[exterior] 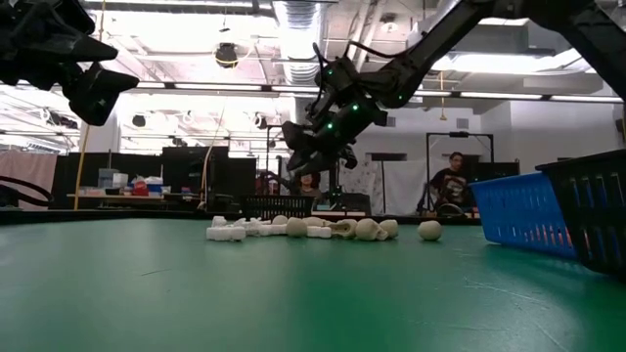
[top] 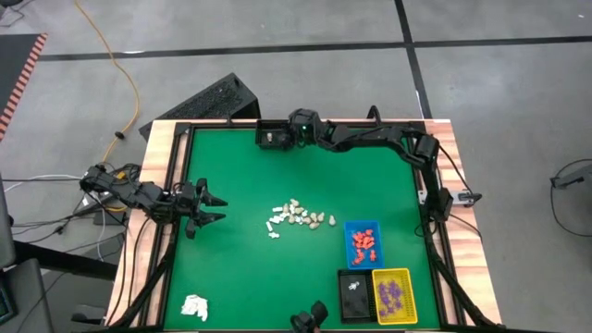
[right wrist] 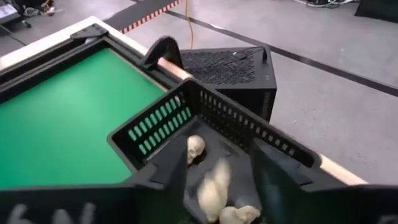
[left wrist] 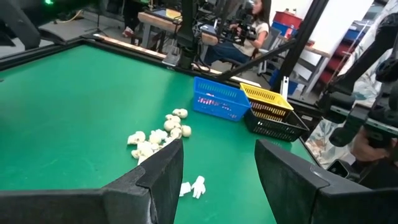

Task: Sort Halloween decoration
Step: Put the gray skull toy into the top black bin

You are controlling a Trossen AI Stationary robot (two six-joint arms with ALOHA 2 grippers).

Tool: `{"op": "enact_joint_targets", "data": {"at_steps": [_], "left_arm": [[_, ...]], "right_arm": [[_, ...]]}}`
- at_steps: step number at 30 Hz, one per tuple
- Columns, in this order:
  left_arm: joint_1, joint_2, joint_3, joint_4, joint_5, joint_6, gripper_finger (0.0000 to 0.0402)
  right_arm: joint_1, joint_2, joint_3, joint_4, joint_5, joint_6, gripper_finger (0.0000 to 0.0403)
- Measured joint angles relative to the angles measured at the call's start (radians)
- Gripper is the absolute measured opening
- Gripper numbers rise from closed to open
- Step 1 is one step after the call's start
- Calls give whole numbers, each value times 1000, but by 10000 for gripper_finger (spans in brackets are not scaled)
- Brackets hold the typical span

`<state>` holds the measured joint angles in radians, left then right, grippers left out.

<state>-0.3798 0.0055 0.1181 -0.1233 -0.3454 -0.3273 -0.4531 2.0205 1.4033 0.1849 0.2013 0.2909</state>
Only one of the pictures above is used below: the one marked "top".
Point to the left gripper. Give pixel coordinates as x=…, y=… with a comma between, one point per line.
x=192, y=201

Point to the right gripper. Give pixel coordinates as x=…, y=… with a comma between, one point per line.
x=307, y=139

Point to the purple plastic spider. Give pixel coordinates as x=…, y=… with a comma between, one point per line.
x=391, y=289
x=398, y=300
x=384, y=300
x=383, y=289
x=398, y=290
x=391, y=312
x=384, y=312

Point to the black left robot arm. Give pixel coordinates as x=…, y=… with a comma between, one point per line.
x=139, y=196

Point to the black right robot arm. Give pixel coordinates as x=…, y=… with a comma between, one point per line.
x=370, y=136

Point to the small black plastic basket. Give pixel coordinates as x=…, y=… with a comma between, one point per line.
x=263, y=127

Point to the black computer tower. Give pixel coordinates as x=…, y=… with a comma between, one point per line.
x=199, y=104

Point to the crumpled white paper piece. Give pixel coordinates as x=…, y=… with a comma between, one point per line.
x=194, y=306

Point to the blue plastic basket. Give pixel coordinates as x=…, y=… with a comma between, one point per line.
x=351, y=266

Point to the black furniture beam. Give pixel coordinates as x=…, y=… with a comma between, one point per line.
x=65, y=261

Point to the long black plastic basket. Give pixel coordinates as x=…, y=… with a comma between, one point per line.
x=355, y=307

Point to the grey power adapter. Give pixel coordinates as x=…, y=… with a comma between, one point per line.
x=464, y=197

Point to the yellow plastic basket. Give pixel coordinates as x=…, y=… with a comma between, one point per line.
x=411, y=289

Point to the grey furniture panel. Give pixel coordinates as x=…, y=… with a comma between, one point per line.
x=28, y=296

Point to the black mat with orange stripes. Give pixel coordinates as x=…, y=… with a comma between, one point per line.
x=14, y=69

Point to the white metal bracket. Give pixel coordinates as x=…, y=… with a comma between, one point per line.
x=422, y=196

